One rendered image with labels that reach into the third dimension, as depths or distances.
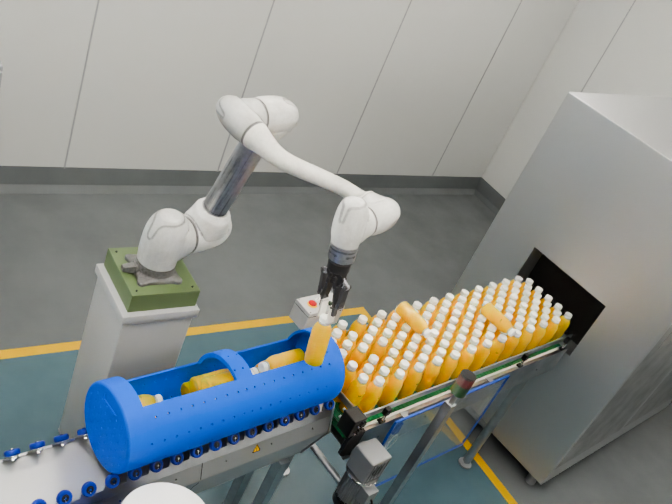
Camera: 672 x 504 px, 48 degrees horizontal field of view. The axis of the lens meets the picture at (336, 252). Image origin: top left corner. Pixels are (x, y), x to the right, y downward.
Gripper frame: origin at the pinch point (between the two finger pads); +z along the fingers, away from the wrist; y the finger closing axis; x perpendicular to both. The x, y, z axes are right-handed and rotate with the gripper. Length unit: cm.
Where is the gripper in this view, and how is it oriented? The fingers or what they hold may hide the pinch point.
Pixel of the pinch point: (327, 311)
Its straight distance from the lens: 247.8
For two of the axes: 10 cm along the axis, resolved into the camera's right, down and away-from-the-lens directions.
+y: 6.2, 4.9, -6.1
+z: -2.2, 8.6, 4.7
